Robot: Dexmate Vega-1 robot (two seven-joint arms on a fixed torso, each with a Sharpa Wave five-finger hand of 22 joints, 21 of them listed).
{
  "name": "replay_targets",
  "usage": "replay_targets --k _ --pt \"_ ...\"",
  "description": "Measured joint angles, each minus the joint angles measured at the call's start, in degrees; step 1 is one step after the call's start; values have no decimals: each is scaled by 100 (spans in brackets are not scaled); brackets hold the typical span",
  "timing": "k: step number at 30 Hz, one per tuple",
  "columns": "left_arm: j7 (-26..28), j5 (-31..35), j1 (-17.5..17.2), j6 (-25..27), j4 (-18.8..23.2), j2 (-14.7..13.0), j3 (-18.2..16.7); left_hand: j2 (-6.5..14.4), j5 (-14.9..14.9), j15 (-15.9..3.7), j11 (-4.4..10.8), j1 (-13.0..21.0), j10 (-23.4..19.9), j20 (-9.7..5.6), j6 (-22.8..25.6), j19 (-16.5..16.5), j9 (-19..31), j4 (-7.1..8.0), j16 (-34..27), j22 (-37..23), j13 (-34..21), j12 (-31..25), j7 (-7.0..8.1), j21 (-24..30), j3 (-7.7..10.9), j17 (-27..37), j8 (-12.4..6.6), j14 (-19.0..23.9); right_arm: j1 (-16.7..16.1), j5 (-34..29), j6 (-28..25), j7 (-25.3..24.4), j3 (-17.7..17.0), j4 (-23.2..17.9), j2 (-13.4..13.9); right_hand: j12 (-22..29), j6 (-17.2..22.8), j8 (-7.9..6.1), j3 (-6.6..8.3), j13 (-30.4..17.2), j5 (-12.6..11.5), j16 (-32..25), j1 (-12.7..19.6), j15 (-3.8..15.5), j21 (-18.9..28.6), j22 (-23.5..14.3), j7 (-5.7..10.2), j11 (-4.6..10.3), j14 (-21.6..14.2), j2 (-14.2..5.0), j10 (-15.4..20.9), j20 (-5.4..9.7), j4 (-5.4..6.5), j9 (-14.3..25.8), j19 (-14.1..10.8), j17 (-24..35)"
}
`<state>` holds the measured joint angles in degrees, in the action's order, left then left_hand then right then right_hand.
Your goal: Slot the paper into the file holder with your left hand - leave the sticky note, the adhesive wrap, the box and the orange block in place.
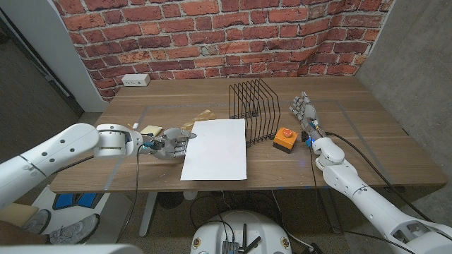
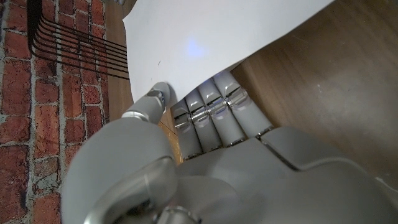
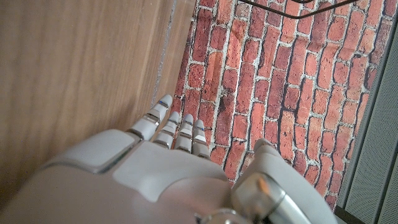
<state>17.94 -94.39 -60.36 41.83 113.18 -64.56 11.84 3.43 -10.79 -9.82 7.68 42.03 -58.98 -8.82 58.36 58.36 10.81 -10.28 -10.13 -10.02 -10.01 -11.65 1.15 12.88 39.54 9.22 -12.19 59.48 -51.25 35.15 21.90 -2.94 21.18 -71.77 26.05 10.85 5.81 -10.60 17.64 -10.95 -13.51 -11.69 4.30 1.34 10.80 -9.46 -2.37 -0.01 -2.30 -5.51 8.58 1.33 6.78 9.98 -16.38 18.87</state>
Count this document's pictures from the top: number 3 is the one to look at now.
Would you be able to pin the red brick printed backdrop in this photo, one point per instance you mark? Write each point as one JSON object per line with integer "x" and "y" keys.
{"x": 280, "y": 77}

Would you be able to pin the grey perforated panel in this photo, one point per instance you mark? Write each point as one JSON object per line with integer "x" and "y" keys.
{"x": 373, "y": 140}

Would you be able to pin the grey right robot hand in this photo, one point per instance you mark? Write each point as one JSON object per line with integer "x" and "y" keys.
{"x": 140, "y": 180}

